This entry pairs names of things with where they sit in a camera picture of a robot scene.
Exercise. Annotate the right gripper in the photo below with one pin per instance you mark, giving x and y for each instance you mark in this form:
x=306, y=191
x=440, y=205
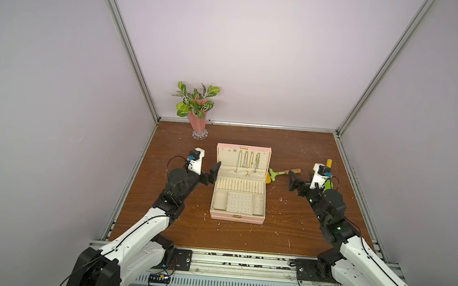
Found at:
x=301, y=187

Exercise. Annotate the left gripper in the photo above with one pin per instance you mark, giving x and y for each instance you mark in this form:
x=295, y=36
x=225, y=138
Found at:
x=212, y=172

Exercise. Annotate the pink jewelry box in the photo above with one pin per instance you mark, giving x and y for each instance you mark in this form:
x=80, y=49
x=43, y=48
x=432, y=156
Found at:
x=239, y=193

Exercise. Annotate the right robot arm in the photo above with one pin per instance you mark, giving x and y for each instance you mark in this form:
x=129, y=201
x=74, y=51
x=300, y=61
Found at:
x=350, y=261

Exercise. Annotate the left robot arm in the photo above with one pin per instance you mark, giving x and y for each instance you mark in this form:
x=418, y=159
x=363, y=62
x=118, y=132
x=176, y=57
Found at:
x=142, y=247

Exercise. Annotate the yellow toy shovel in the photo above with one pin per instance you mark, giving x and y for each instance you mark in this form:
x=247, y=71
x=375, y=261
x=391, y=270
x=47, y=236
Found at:
x=268, y=178

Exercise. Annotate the potted plant pink vase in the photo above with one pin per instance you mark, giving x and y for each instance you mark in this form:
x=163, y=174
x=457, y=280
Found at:
x=195, y=105

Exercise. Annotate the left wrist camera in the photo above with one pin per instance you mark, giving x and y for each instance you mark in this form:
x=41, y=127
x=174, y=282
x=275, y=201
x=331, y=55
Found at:
x=194, y=160

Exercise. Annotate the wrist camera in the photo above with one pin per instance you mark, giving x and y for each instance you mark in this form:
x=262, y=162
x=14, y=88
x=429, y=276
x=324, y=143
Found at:
x=318, y=177
x=194, y=160

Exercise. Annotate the green rake wooden handle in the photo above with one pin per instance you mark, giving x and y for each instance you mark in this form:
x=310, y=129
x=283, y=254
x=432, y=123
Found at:
x=274, y=174

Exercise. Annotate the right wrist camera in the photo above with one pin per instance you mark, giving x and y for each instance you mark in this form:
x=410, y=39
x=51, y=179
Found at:
x=318, y=177

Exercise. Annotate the green shovel yellow handle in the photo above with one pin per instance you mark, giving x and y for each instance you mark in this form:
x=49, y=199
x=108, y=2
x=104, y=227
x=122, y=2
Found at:
x=328, y=183

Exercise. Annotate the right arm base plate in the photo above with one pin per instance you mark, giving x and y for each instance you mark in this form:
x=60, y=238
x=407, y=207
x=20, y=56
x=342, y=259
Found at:
x=312, y=270

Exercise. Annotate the aluminium front rail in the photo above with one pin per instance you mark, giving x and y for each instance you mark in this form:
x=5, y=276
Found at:
x=238, y=264

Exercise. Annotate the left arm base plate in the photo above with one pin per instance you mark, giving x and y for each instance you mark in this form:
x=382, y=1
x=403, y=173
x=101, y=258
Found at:
x=176, y=259

